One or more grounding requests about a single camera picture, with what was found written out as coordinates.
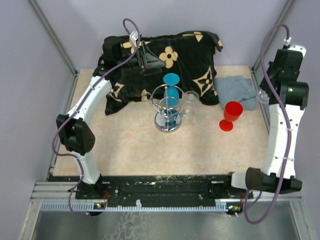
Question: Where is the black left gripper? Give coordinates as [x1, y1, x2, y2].
[116, 40, 166, 75]

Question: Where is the clear wine glass front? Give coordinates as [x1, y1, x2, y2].
[257, 89, 270, 105]

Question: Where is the clear wine glass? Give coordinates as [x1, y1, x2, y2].
[181, 91, 200, 117]
[257, 89, 270, 105]

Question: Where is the red plastic wine glass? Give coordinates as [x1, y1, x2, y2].
[219, 101, 244, 132]

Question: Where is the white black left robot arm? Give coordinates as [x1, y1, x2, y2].
[53, 32, 166, 199]

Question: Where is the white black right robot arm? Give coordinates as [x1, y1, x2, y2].
[223, 45, 309, 198]

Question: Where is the blue plastic wine glass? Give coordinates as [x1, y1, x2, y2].
[163, 73, 180, 107]

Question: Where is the clear wine glass right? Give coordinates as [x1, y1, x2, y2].
[181, 91, 200, 117]

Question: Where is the black floral blanket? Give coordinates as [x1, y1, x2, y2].
[104, 31, 223, 116]

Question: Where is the grey blue cloth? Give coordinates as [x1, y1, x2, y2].
[214, 75, 257, 110]

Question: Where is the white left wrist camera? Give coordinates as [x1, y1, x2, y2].
[129, 30, 141, 48]

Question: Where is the chrome wire wine glass rack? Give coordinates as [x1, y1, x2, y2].
[150, 84, 185, 133]

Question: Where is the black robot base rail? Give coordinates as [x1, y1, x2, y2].
[47, 172, 253, 208]

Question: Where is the grey slotted cable duct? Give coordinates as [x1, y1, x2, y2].
[40, 200, 242, 213]

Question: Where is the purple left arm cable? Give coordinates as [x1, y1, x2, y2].
[51, 18, 142, 218]

